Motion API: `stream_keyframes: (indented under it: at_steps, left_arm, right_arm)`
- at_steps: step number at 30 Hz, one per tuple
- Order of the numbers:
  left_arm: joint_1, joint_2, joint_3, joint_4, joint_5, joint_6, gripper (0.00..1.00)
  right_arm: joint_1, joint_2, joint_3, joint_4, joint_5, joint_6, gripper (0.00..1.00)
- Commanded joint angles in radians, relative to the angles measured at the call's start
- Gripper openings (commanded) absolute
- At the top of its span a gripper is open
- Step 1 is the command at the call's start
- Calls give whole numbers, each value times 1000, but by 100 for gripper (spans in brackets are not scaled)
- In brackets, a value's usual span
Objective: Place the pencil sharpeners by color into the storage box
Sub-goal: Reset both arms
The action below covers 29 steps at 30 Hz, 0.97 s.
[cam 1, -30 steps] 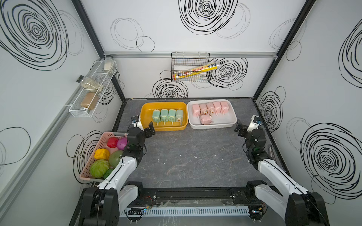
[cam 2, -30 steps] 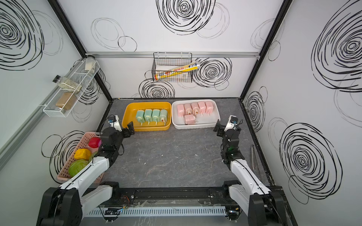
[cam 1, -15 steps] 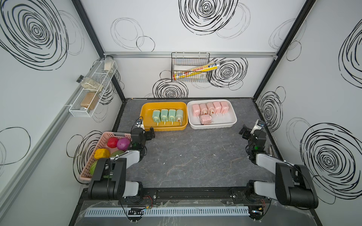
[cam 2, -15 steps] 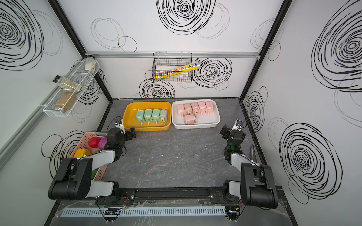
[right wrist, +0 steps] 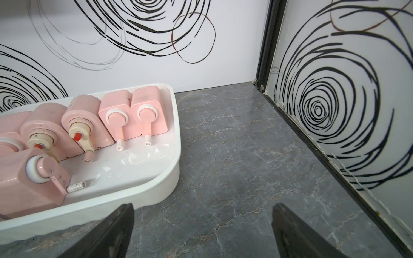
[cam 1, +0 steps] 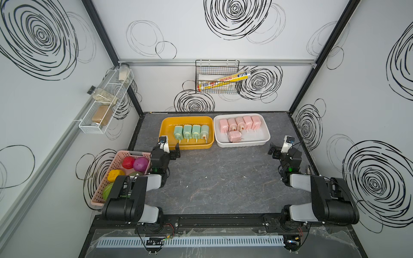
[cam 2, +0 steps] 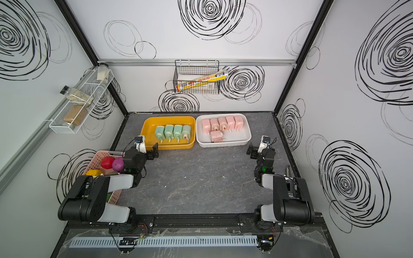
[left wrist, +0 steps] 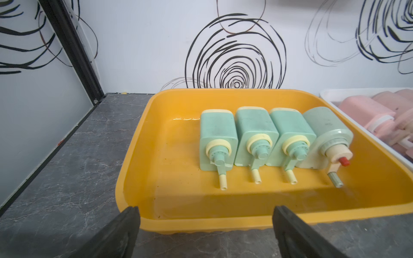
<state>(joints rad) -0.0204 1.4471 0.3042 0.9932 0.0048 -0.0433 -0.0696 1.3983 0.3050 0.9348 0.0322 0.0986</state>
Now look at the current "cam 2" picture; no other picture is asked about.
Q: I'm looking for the white plastic tray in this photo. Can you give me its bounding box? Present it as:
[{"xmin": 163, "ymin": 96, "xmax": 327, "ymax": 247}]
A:
[{"xmin": 196, "ymin": 114, "xmax": 252, "ymax": 148}]

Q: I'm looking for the yellow plastic tray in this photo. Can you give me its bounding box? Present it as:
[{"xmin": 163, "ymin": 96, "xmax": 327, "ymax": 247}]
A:
[{"xmin": 141, "ymin": 116, "xmax": 196, "ymax": 150}]

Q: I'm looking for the pink sharpener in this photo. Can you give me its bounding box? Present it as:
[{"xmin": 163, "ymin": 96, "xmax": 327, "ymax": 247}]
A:
[
  {"xmin": 225, "ymin": 116, "xmax": 236, "ymax": 132},
  {"xmin": 210, "ymin": 118, "xmax": 220, "ymax": 131},
  {"xmin": 202, "ymin": 119, "xmax": 211, "ymax": 134},
  {"xmin": 234, "ymin": 116, "xmax": 244, "ymax": 131},
  {"xmin": 218, "ymin": 117, "xmax": 228, "ymax": 132},
  {"xmin": 210, "ymin": 131, "xmax": 226, "ymax": 143}
]

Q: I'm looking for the green sharpener round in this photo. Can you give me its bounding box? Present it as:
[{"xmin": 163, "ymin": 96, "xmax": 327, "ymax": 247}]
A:
[{"xmin": 182, "ymin": 125, "xmax": 191, "ymax": 142}]

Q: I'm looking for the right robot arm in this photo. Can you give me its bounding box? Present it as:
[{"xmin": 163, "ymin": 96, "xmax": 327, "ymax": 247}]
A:
[{"xmin": 246, "ymin": 145, "xmax": 315, "ymax": 225}]

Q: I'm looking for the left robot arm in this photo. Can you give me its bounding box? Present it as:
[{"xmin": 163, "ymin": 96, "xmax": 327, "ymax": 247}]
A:
[{"xmin": 58, "ymin": 144, "xmax": 159, "ymax": 224}]

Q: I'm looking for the yellow toothpaste box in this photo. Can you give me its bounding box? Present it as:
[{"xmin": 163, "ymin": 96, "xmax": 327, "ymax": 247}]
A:
[{"xmin": 176, "ymin": 71, "xmax": 228, "ymax": 92}]

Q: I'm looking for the purple toy fruit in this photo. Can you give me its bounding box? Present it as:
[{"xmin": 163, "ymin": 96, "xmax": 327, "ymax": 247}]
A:
[{"xmin": 112, "ymin": 157, "xmax": 124, "ymax": 173}]

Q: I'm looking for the red toy fruit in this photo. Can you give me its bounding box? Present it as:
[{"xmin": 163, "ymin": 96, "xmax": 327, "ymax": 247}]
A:
[{"xmin": 100, "ymin": 157, "xmax": 115, "ymax": 169}]

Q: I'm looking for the pink plastic basket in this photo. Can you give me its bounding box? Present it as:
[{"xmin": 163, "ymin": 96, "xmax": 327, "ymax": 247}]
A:
[{"xmin": 83, "ymin": 150, "xmax": 133, "ymax": 205}]

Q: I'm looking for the yellow toy pepper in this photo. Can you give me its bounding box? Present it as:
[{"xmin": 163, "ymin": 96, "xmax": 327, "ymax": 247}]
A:
[{"xmin": 85, "ymin": 169, "xmax": 103, "ymax": 177}]

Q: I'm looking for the brown block on shelf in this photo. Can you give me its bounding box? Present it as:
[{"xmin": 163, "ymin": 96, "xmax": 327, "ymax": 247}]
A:
[{"xmin": 63, "ymin": 105, "xmax": 88, "ymax": 126}]

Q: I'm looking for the glass jar on shelf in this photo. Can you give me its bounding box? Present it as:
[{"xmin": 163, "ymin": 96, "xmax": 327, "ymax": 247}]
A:
[{"xmin": 96, "ymin": 62, "xmax": 109, "ymax": 83}]

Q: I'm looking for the clear bottle on shelf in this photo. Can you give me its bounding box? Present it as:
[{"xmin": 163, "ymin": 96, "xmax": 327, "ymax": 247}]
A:
[{"xmin": 60, "ymin": 86, "xmax": 94, "ymax": 106}]

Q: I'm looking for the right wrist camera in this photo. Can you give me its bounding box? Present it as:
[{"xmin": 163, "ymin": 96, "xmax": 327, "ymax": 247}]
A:
[{"xmin": 258, "ymin": 135, "xmax": 271, "ymax": 153}]

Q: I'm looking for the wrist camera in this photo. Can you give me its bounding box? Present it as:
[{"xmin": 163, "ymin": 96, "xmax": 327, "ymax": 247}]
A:
[
  {"xmin": 134, "ymin": 135, "xmax": 146, "ymax": 153},
  {"xmin": 258, "ymin": 135, "xmax": 271, "ymax": 153}
]

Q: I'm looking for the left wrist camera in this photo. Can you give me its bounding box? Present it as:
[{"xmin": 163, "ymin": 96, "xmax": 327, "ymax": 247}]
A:
[{"xmin": 134, "ymin": 135, "xmax": 146, "ymax": 153}]

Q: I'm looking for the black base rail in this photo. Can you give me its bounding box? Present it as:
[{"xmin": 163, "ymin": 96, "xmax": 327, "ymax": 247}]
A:
[{"xmin": 66, "ymin": 212, "xmax": 327, "ymax": 233}]

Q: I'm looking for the white wire wall shelf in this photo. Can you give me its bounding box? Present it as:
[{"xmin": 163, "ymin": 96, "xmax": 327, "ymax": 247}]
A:
[{"xmin": 49, "ymin": 65, "xmax": 115, "ymax": 134}]

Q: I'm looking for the white slotted cable duct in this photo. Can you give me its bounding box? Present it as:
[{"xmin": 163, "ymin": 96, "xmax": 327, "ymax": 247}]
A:
[{"xmin": 68, "ymin": 235, "xmax": 258, "ymax": 248}]

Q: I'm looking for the black wire wall basket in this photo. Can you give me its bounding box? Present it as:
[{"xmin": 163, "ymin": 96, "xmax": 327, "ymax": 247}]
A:
[{"xmin": 173, "ymin": 59, "xmax": 220, "ymax": 95}]

